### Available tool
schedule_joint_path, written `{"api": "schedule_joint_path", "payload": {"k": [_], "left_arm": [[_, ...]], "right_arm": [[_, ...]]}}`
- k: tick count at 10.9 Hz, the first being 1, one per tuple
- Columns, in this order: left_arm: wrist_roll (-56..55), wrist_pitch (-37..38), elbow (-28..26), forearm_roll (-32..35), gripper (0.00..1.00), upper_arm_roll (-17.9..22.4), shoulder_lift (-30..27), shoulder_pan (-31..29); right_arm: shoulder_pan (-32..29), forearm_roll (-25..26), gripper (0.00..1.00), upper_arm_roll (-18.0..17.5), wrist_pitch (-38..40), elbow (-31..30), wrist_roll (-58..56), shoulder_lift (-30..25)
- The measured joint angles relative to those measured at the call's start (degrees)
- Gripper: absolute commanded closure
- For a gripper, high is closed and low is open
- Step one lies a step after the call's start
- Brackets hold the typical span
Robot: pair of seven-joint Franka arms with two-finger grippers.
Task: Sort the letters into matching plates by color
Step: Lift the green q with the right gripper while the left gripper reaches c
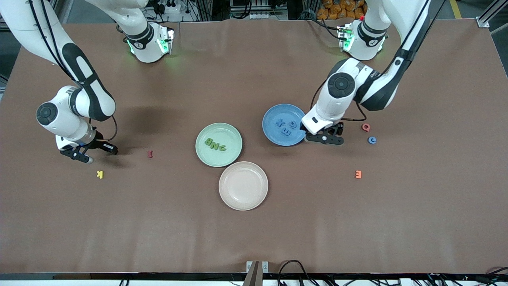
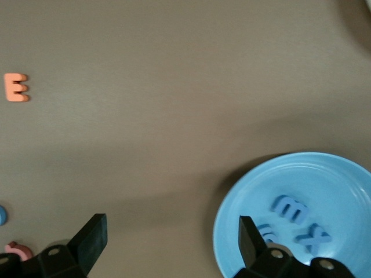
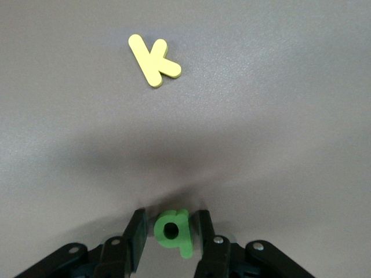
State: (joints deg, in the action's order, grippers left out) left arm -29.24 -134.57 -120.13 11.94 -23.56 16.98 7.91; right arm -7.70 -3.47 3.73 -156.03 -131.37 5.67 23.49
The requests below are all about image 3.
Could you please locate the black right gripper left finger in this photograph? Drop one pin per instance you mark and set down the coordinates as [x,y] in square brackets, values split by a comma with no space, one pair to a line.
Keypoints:
[136,240]

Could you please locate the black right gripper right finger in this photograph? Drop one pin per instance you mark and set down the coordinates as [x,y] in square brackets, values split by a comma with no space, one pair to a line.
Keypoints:
[207,231]

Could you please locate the green letter q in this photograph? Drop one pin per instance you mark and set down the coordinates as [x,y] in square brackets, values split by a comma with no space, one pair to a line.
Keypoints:
[185,243]

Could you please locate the brown table cover sheet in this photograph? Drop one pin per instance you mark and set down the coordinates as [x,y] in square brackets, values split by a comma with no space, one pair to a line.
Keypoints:
[261,116]

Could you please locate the yellow letter K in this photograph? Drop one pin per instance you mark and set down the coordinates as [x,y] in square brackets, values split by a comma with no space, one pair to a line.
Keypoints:
[145,60]

